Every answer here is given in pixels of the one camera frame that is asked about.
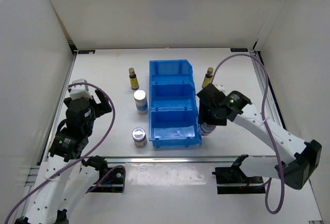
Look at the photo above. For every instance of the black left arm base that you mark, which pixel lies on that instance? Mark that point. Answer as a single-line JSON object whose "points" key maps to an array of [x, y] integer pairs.
{"points": [[112, 181]]}

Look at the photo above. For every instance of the left aluminium frame rail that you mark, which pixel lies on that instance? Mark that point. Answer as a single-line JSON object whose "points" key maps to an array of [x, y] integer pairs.
{"points": [[53, 128]]}

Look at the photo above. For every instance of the blue plastic divided bin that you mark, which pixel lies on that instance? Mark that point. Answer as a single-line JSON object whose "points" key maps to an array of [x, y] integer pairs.
{"points": [[173, 112]]}

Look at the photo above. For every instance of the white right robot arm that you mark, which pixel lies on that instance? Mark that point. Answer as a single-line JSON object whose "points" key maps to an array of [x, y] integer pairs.
{"points": [[298, 158]]}

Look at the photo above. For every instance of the short red-label jar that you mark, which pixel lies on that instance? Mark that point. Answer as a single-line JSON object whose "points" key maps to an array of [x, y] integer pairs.
{"points": [[206, 129]]}

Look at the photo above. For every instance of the left white blue tall jar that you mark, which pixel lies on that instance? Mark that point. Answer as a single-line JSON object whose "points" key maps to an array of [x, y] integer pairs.
{"points": [[141, 101]]}

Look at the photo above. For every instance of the front aluminium frame rail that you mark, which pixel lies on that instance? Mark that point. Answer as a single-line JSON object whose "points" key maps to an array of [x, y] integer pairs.
{"points": [[171, 159]]}

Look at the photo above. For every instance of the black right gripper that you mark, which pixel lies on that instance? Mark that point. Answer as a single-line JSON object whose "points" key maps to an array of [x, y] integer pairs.
{"points": [[203, 117]]}

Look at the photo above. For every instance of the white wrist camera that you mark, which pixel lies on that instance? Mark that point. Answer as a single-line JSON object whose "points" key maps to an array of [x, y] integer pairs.
{"points": [[221, 88], [79, 91]]}

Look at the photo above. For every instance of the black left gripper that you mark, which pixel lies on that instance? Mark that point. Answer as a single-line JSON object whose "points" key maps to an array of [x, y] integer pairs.
{"points": [[103, 107]]}

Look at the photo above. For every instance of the left brown yellow-label bottle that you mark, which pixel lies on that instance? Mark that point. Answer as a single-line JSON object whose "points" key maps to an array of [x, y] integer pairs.
{"points": [[133, 79]]}

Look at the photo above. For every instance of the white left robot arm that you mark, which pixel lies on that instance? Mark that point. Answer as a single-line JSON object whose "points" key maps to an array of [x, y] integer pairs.
{"points": [[70, 174]]}

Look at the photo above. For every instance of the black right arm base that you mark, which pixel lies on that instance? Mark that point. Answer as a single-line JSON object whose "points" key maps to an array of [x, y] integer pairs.
{"points": [[231, 180]]}

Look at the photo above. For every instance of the right brown yellow-label bottle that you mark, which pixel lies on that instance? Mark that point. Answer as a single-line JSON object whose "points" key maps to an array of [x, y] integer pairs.
{"points": [[208, 77]]}

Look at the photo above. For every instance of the brown yellow-label bottle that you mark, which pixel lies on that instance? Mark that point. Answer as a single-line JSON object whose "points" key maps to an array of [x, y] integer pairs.
{"points": [[208, 77], [133, 79]]}

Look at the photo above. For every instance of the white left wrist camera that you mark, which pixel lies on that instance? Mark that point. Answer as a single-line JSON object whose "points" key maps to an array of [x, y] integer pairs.
{"points": [[79, 91]]}

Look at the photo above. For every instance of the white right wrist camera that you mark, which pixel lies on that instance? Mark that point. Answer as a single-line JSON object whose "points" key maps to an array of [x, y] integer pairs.
{"points": [[221, 88]]}

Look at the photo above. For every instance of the short silver-lid jar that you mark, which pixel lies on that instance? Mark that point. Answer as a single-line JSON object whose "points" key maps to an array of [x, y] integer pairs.
{"points": [[139, 137]]}

